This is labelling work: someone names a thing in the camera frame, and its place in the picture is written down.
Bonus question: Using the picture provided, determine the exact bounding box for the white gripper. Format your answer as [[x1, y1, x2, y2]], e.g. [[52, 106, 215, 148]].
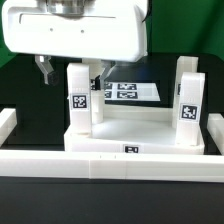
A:
[[2, 0, 148, 90]]

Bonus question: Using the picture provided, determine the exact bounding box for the white desk top tray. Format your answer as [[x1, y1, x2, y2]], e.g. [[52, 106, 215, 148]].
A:
[[64, 104, 204, 155]]

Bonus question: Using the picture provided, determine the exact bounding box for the white marker base sheet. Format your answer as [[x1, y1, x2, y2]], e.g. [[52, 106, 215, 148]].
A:
[[105, 82, 160, 102]]

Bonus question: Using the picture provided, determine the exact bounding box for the white U-shaped obstacle frame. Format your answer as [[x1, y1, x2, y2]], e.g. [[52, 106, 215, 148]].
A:
[[0, 108, 224, 183]]

